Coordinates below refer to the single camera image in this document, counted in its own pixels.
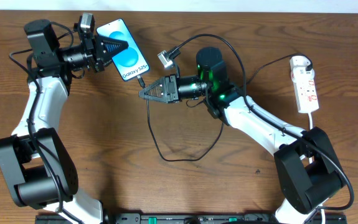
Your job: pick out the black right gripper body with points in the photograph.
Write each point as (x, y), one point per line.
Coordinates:
(185, 88)

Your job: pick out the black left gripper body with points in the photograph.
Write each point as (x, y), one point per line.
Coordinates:
(83, 56)

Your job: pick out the blue Galaxy smartphone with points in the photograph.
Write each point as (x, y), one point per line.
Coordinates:
(129, 63)

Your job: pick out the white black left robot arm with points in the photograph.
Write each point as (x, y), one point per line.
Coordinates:
(37, 169)

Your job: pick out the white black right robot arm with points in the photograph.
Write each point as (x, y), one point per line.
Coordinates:
(308, 169)

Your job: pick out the white power strip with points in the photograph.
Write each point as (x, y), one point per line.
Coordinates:
(302, 75)

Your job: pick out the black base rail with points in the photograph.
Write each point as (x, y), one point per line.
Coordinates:
(129, 218)

